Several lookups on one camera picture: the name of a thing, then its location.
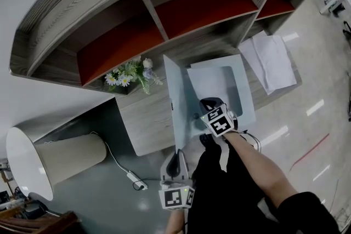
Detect light blue folder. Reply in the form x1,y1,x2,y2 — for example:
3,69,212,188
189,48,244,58
163,53,257,150

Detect person's black trousers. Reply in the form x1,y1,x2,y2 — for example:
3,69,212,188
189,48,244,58
188,134,265,234

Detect grey wooden desk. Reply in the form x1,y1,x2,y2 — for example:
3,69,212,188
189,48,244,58
115,32,302,157

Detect person's black shirt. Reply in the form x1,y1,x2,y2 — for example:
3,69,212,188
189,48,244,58
275,191,341,234

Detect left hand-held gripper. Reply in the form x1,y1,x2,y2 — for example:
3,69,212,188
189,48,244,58
158,149,195,210

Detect person's right forearm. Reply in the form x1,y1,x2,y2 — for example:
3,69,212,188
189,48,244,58
223,131,298,209

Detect person's left forearm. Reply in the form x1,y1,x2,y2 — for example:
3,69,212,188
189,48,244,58
164,208,189,234

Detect white vase with flowers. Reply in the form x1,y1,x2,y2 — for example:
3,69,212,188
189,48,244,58
104,56,164,95

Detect white A4 paper sheet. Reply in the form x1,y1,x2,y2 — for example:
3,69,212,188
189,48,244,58
252,34,297,93
237,30,297,95

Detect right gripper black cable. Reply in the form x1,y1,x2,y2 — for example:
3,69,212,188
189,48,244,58
233,115,263,151

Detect white power cable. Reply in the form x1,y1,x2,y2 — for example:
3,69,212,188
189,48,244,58
92,131,129,173

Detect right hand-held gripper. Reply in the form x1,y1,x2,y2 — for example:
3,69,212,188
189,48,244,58
199,98,239,137

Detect white power strip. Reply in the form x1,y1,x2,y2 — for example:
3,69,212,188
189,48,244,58
126,170,149,190

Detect black floor cable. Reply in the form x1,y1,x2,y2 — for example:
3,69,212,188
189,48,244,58
133,177,163,191

